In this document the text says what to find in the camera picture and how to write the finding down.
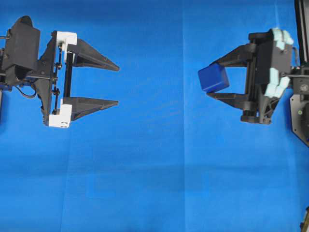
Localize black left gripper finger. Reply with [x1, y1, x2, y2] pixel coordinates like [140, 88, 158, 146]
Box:
[68, 39, 120, 71]
[61, 97, 119, 122]

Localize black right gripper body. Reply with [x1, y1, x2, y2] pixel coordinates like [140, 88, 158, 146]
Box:
[240, 28, 292, 125]

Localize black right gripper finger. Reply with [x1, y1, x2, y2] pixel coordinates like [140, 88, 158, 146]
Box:
[211, 43, 256, 67]
[206, 92, 252, 111]

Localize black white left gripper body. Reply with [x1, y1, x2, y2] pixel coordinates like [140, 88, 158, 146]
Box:
[34, 31, 77, 128]

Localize blue block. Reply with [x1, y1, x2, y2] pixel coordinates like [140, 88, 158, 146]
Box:
[197, 63, 229, 93]

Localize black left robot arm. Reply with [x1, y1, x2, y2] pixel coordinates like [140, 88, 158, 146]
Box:
[0, 24, 119, 128]

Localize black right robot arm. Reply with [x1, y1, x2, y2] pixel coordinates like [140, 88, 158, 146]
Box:
[198, 28, 309, 124]

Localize dark object at left edge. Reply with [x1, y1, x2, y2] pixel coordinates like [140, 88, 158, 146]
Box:
[0, 90, 3, 120]

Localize yellow-black object bottom right corner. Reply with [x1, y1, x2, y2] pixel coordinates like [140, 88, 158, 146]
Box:
[300, 206, 309, 232]

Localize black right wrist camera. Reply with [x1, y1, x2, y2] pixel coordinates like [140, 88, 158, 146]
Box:
[255, 28, 294, 98]

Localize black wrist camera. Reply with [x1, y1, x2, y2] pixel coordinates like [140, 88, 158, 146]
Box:
[1, 15, 40, 85]
[255, 28, 294, 98]

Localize black right camera cable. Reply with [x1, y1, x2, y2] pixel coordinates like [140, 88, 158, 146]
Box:
[288, 46, 309, 78]

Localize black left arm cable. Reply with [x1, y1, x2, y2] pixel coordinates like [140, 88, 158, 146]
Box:
[14, 84, 39, 99]

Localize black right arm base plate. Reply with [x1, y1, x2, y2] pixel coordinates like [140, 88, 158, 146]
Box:
[290, 94, 309, 146]

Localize black aluminium frame post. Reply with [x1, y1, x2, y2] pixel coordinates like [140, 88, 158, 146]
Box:
[294, 0, 309, 65]

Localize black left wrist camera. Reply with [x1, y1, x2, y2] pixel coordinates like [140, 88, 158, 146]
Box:
[1, 15, 40, 85]

